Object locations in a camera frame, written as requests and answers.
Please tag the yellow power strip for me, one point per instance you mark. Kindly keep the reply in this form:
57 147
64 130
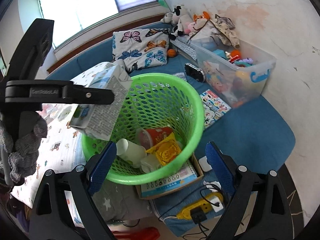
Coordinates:
211 202

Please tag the clear plastic toy storage box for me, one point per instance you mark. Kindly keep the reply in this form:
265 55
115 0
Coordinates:
236 75

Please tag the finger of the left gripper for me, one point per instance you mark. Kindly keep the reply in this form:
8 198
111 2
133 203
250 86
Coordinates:
82 95

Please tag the red printed plastic cup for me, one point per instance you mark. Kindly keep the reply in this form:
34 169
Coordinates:
152 136

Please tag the black handheld camera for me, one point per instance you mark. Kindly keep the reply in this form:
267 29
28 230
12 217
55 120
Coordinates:
194 72

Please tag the small orange ball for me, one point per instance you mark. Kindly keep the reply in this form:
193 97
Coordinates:
171 53

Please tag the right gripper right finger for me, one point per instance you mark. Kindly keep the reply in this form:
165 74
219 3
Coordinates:
257 206

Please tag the black white cow plush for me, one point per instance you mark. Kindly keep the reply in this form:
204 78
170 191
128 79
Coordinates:
180 21

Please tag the checked blue white cloth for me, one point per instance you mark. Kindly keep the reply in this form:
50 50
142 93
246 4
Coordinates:
183 43

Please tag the red plastic stool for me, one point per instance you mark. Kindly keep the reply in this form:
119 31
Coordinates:
149 233

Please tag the window with frame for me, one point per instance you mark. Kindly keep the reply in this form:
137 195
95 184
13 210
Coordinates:
73 16

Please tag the butterfly print pillow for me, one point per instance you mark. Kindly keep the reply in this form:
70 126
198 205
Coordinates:
141 48

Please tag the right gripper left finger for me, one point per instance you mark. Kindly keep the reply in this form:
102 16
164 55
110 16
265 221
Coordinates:
51 218

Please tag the green plastic mesh basket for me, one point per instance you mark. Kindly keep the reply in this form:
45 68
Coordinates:
157 101

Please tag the cardboard box with booklet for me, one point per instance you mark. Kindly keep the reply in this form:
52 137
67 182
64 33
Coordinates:
190 173

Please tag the grey knit gloved left hand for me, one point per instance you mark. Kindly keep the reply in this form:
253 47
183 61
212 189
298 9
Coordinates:
19 158

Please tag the clear plastic bottle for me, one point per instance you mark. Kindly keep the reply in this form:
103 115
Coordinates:
150 163

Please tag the patterned beige garment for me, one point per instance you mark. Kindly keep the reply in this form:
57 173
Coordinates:
227 33

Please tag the grey star blanket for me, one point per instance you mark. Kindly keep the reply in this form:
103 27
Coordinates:
120 202

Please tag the white paper sleeve cup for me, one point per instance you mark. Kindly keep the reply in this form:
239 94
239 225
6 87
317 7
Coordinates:
130 152

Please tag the white charger adapter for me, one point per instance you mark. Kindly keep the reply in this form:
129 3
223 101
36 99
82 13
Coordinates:
204 165

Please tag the yellow snack wrapper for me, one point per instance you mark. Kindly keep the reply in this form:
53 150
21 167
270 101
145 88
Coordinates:
166 150

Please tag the white milk carton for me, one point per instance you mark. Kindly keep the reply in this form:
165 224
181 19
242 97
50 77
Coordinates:
98 121

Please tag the orange fox plush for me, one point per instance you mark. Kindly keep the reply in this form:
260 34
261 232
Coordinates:
200 20

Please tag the pink plush toy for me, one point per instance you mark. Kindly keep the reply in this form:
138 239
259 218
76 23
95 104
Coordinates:
191 27

